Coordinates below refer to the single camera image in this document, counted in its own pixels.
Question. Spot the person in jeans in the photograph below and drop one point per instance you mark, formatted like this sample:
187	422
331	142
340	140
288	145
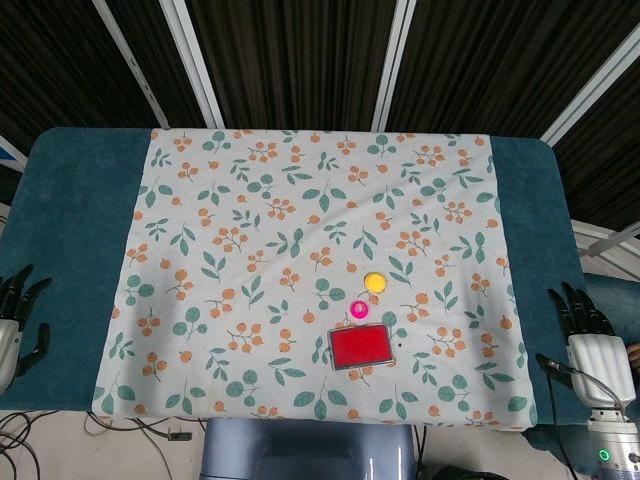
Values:
627	320

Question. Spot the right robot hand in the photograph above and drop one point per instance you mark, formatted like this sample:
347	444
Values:
595	360

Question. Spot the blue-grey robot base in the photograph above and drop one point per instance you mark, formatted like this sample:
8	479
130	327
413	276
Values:
310	450

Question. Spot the yellow ball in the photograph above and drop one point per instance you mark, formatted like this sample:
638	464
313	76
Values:
375	282

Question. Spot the teal table cover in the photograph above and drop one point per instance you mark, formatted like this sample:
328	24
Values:
70	270

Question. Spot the red rectangular box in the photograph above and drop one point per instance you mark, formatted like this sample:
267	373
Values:
361	347

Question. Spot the pink ball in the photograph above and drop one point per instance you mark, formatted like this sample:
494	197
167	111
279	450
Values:
359	310

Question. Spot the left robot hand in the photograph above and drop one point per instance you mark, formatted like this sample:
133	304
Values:
7	330

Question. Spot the floral tablecloth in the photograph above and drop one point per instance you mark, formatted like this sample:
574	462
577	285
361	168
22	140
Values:
320	270

